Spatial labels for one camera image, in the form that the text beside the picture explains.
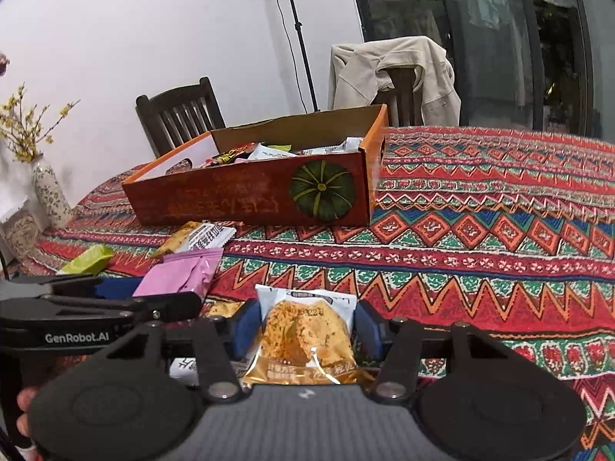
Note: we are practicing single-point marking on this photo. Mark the beige jacket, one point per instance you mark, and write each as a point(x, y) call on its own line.
point(432, 72)

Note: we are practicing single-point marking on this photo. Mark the person's left hand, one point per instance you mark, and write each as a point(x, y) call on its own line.
point(24, 408)

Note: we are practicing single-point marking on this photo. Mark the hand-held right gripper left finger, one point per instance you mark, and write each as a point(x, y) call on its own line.
point(246, 327)

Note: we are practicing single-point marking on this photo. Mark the white golden snack packet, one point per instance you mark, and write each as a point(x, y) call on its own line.
point(192, 237)
point(298, 336)
point(185, 369)

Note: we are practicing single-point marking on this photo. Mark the yellow flower branches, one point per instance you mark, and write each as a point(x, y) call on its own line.
point(23, 152)

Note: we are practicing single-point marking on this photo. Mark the lime green snack packet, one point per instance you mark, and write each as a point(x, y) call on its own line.
point(279, 147)

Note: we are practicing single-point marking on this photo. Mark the pink snack packet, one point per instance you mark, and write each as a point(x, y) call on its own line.
point(178, 273)

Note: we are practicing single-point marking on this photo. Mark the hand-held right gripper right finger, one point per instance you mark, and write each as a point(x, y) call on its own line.
point(367, 329)

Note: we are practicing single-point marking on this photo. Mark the patterned jar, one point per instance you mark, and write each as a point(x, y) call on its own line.
point(21, 237)

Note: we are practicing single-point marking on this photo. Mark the glass sliding door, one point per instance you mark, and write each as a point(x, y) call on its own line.
point(480, 81)

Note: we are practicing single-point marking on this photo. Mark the dark wooden chair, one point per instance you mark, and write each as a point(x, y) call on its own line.
point(192, 96)
point(403, 96)

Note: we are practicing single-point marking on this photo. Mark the red yellow snack packet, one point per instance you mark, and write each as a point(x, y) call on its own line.
point(228, 156)

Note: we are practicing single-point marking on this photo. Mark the orange cardboard box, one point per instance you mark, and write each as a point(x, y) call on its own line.
point(230, 197)

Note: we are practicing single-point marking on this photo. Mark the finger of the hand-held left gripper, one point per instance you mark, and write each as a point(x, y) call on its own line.
point(178, 305)
point(117, 288)

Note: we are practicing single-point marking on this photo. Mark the black light stand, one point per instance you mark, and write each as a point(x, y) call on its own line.
point(299, 33)

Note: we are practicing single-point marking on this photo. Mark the light green snack packet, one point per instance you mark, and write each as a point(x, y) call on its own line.
point(89, 259)

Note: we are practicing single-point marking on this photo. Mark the small white snack packet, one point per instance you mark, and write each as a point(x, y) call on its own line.
point(353, 144)

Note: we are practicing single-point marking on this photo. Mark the long white snack packet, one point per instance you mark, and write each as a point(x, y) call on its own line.
point(269, 153)

